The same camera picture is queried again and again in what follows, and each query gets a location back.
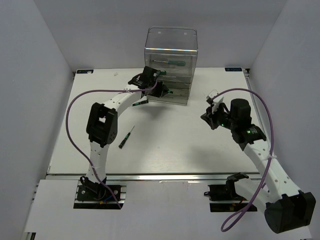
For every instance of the blue label left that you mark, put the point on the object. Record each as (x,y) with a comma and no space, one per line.
(84,71)

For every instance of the short green handle screwdriver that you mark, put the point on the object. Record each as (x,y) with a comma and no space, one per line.
(171,62)

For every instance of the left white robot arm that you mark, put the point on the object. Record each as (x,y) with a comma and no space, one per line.
(102,125)

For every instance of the thin black green screwdriver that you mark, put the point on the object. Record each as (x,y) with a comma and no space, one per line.
(143,102)

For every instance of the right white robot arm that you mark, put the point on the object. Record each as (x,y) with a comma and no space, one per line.
(284,205)

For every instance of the clear plastic drawer cabinet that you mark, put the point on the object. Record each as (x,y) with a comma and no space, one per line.
(173,51)

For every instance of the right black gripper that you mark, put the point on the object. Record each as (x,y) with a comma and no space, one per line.
(209,121)

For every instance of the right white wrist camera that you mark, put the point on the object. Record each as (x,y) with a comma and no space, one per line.
(214,100)

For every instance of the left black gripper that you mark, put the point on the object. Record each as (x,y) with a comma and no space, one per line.
(159,92)

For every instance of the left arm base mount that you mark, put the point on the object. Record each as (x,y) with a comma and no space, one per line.
(95,196)

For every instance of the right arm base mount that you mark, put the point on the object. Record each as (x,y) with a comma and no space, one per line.
(224,198)

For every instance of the small black green screwdriver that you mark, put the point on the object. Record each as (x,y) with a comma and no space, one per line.
(123,142)

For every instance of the long green handle screwdriver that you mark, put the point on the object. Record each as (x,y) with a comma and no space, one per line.
(169,73)

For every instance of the blue label right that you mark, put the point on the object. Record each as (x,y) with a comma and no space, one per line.
(233,69)

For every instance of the blue label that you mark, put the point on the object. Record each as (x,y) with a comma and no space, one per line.
(84,71)
(233,69)

